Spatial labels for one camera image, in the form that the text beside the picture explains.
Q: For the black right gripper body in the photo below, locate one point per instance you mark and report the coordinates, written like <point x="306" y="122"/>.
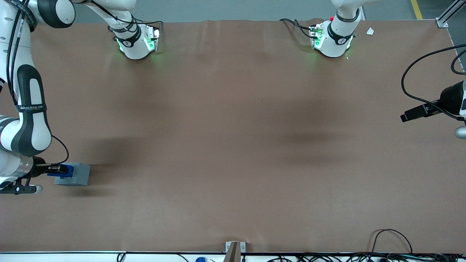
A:
<point x="39" y="170"/>

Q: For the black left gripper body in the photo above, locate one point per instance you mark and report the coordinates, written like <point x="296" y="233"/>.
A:
<point x="449" y="99"/>

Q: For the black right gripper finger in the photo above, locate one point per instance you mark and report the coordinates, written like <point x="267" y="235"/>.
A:
<point x="56" y="171"/>
<point x="56" y="166"/>

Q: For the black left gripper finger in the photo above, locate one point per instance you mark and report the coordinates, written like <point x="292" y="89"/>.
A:
<point x="415" y="115"/>
<point x="424" y="107"/>

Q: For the blue plastic part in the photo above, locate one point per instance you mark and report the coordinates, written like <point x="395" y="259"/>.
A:
<point x="63" y="176"/>

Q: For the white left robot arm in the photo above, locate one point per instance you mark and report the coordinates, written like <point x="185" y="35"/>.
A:
<point x="333" y="43"/>

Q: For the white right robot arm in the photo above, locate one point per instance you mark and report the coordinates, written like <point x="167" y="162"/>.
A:
<point x="31" y="109"/>

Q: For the gray square base block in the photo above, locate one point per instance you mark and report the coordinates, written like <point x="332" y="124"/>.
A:
<point x="81" y="174"/>

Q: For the white paper scrap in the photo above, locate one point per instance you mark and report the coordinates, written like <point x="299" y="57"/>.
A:
<point x="370" y="31"/>

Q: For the brown table mat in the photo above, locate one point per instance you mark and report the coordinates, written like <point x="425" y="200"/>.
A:
<point x="233" y="145"/>

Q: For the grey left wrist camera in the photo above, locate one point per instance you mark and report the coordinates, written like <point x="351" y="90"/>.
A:
<point x="461" y="132"/>

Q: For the aluminium frame post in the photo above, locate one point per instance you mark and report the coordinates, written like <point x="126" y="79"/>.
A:
<point x="448" y="16"/>

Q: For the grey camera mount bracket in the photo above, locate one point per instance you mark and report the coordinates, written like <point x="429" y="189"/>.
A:
<point x="235" y="251"/>

